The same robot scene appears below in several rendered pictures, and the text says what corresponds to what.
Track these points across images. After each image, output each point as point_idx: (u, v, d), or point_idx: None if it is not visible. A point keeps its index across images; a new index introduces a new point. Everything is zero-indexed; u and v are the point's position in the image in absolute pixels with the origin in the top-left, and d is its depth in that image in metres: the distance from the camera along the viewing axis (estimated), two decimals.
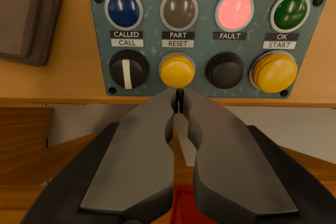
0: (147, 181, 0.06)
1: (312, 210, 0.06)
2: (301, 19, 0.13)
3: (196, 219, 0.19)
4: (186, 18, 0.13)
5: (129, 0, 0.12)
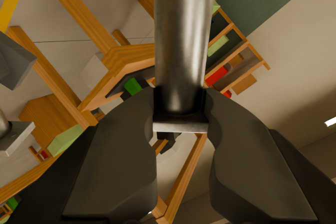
0: (130, 180, 0.06)
1: (333, 221, 0.06)
2: None
3: None
4: None
5: None
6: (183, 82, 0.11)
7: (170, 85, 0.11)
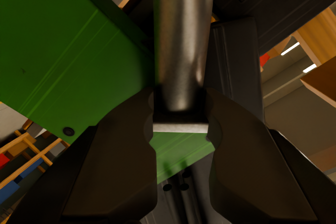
0: (130, 181, 0.06)
1: (333, 220, 0.06)
2: None
3: None
4: None
5: None
6: (183, 82, 0.11)
7: (170, 85, 0.11)
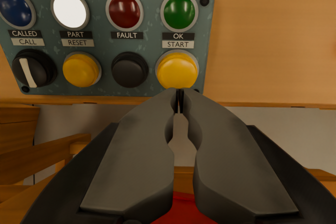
0: (147, 181, 0.06)
1: (312, 210, 0.06)
2: (190, 18, 0.13)
3: None
4: (77, 18, 0.13)
5: (17, 0, 0.12)
6: None
7: None
